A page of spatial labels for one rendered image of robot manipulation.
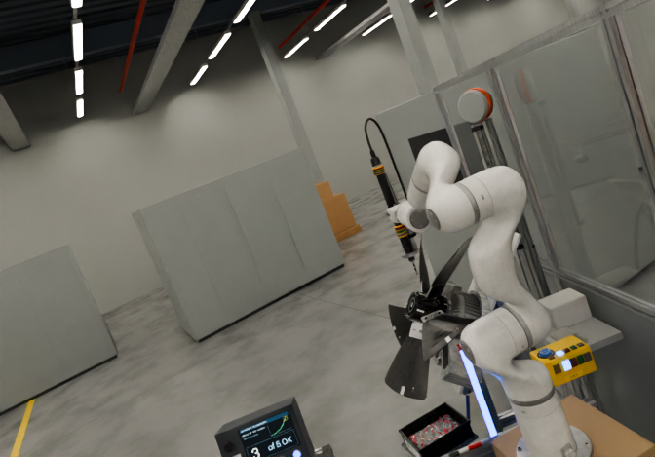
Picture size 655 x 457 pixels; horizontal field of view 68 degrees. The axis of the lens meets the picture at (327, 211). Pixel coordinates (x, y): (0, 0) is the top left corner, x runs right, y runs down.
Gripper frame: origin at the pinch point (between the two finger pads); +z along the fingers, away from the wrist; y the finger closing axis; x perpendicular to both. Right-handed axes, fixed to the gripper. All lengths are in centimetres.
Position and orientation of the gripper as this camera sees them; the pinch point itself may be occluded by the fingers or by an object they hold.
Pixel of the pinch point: (398, 208)
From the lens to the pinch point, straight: 179.8
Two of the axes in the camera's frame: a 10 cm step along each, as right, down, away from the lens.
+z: -0.7, -1.2, 9.9
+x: -3.6, -9.2, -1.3
